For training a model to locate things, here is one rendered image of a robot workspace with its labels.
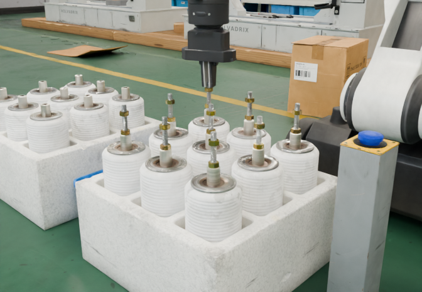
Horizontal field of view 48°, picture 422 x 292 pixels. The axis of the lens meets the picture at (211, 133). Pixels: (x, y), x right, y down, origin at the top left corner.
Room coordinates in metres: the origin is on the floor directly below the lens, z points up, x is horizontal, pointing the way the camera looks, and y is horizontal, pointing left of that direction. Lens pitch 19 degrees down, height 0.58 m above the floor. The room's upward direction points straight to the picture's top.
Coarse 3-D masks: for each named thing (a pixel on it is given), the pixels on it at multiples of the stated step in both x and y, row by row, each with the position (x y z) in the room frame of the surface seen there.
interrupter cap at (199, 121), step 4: (216, 116) 1.08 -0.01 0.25; (196, 120) 1.05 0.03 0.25; (200, 120) 1.05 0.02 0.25; (216, 120) 1.06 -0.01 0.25; (220, 120) 1.05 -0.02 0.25; (224, 120) 1.05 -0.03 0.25; (196, 124) 1.02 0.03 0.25; (200, 124) 1.01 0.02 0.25; (204, 124) 1.02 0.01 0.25; (216, 124) 1.01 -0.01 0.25; (220, 124) 1.02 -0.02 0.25
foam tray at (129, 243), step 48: (96, 192) 0.82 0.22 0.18; (288, 192) 0.82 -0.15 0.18; (96, 240) 0.83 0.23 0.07; (144, 240) 0.72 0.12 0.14; (192, 240) 0.65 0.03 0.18; (240, 240) 0.65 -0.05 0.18; (288, 240) 0.74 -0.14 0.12; (144, 288) 0.72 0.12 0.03; (192, 288) 0.64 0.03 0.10; (240, 288) 0.65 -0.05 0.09; (288, 288) 0.75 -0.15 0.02
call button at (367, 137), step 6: (360, 132) 0.74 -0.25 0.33; (366, 132) 0.74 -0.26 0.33; (372, 132) 0.74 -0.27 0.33; (378, 132) 0.74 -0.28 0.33; (360, 138) 0.73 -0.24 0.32; (366, 138) 0.72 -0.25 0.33; (372, 138) 0.71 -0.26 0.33; (378, 138) 0.71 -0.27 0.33; (366, 144) 0.72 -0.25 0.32; (372, 144) 0.72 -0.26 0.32; (378, 144) 0.72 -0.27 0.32
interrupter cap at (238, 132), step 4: (236, 128) 0.99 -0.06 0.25; (240, 128) 0.99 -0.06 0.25; (232, 132) 0.96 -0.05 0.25; (236, 132) 0.96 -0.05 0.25; (240, 132) 0.97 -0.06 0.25; (264, 132) 0.96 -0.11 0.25; (236, 136) 0.94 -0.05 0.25; (240, 136) 0.93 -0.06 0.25; (244, 136) 0.94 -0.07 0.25; (248, 136) 0.94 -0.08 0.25; (252, 136) 0.94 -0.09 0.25; (264, 136) 0.94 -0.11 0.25
